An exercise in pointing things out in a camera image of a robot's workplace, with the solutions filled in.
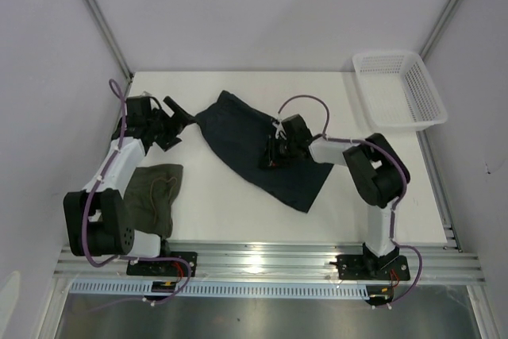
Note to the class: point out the slotted grey cable duct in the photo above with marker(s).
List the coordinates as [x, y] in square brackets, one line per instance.
[222, 289]

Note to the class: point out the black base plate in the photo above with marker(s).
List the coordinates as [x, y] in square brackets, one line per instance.
[165, 268]
[363, 267]

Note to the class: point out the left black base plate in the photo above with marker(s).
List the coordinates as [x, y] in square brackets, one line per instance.
[165, 268]

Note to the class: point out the white perforated plastic basket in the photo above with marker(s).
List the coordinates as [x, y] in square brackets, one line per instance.
[397, 92]

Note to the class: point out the olive green shorts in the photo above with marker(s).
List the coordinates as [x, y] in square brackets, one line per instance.
[149, 197]

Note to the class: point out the left aluminium frame post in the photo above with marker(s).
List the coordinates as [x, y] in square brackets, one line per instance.
[108, 37]

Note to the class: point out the aluminium frame post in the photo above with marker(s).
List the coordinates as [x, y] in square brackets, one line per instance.
[439, 27]
[108, 37]

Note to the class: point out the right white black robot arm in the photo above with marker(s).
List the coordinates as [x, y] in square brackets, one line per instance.
[379, 176]

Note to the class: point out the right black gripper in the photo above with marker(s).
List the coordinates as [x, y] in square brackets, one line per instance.
[272, 159]

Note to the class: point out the aluminium mounting rail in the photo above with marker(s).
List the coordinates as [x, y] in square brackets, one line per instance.
[280, 263]

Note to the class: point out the dark teal shorts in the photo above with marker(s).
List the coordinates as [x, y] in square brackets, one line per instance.
[238, 135]

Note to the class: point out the right aluminium frame post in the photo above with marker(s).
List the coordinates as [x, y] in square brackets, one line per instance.
[439, 27]

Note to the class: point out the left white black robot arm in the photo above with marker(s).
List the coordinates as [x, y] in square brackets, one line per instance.
[97, 220]

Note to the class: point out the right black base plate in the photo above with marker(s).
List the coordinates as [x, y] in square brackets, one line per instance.
[363, 267]

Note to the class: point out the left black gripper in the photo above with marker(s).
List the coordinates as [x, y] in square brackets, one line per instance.
[176, 123]

